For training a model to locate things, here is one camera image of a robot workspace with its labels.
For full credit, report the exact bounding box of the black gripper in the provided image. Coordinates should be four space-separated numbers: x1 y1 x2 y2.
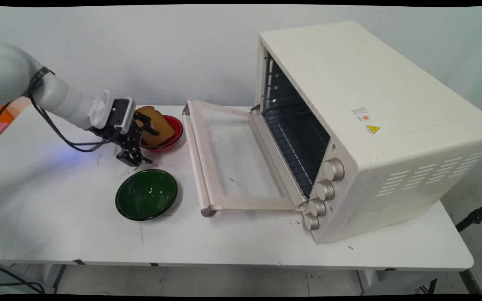
92 113 160 167

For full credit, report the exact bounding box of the green glass bowl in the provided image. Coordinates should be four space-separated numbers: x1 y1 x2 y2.
115 169 178 221

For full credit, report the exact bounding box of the cream toaster oven body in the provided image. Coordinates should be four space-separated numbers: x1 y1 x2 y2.
254 21 482 244

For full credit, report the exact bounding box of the grey table leg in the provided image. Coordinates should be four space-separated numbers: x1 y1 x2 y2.
40 264 67 294

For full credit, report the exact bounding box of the orange pink object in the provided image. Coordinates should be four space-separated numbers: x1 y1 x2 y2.
0 97 31 149

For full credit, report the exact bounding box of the red bowl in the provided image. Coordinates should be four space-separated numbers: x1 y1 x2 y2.
134 115 184 153

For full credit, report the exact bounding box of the white label sticker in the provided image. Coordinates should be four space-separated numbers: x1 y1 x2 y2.
351 107 372 122

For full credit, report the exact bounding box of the cream glass oven door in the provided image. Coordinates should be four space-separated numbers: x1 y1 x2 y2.
182 99 308 218

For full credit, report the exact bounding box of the black floor cable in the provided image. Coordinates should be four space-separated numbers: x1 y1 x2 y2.
0 260 46 294

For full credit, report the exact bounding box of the black tripod stand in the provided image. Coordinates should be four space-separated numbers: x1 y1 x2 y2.
454 196 482 233

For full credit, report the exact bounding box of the brown toast slice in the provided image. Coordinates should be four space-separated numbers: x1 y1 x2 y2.
134 106 177 148

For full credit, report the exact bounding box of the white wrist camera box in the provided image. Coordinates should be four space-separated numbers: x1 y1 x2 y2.
90 89 136 130

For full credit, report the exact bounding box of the dark wire oven rack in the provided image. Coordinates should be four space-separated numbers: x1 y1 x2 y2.
262 102 331 199

